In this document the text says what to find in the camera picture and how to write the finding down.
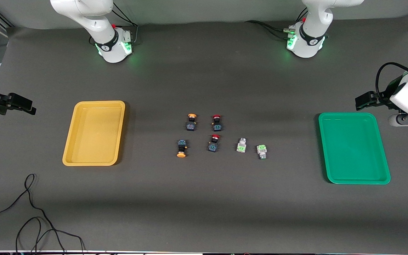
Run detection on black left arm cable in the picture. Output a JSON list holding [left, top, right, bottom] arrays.
[[375, 62, 408, 101]]

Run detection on red push button switch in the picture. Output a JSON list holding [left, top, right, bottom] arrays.
[[211, 114, 224, 132], [208, 134, 221, 153]]

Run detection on dark grey table mat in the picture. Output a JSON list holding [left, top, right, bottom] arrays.
[[0, 14, 408, 253]]

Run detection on black right base cables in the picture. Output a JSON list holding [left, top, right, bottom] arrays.
[[89, 2, 139, 46]]

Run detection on black left base cables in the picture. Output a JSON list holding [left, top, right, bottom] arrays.
[[245, 7, 309, 40]]

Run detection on yellow plastic tray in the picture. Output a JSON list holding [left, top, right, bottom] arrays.
[[62, 101, 126, 166]]

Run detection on loose black cable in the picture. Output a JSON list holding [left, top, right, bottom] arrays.
[[0, 173, 86, 254]]

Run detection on yellow push button switch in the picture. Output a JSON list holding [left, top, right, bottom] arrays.
[[186, 113, 198, 132], [176, 139, 188, 158]]

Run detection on black base cables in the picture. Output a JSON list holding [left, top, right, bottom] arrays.
[[89, 2, 139, 46], [245, 7, 309, 40]]

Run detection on green plastic tray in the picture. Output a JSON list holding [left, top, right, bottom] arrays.
[[318, 112, 391, 185]]

